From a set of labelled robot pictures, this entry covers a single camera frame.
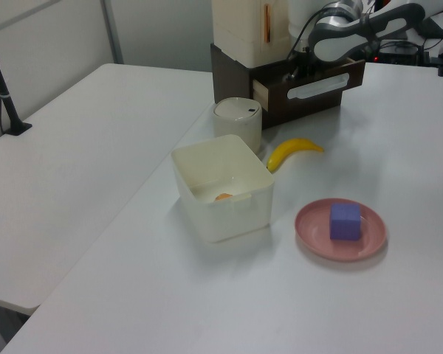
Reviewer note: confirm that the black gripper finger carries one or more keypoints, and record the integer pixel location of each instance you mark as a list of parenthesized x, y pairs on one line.
[(310, 66), (294, 73)]

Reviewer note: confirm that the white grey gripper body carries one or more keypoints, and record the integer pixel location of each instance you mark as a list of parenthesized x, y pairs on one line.
[(334, 46)]

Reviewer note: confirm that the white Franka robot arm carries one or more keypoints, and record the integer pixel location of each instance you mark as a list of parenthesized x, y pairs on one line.
[(387, 20)]

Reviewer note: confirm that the open wooden drawer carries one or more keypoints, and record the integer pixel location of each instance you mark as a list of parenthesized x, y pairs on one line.
[(317, 90)]

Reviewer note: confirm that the dark brown drawer cabinet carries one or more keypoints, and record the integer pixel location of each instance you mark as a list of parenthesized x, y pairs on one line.
[(230, 79)]

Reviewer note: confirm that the yellow toy banana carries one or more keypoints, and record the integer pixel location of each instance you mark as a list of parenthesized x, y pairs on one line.
[(291, 149)]

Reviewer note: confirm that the toasted toy bread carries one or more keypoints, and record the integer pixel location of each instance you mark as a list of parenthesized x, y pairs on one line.
[(223, 197)]

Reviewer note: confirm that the black electronics box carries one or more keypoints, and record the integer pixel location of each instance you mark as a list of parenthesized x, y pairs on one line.
[(398, 54)]

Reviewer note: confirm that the cream plastic storage box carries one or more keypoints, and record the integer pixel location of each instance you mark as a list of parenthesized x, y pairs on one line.
[(240, 26)]

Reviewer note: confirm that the small cream trash can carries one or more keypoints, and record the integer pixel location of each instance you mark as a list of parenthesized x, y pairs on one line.
[(238, 123)]

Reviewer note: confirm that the purple foam cube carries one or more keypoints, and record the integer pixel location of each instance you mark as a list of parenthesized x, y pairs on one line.
[(345, 223)]

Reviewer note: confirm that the cream open plastic container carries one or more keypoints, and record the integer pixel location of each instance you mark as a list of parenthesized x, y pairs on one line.
[(225, 217)]

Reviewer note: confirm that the pink plate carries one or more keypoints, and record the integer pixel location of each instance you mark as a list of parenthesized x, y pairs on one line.
[(314, 236)]

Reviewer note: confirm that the black camera pole stand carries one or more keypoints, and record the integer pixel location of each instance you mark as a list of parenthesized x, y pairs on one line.
[(1, 88)]

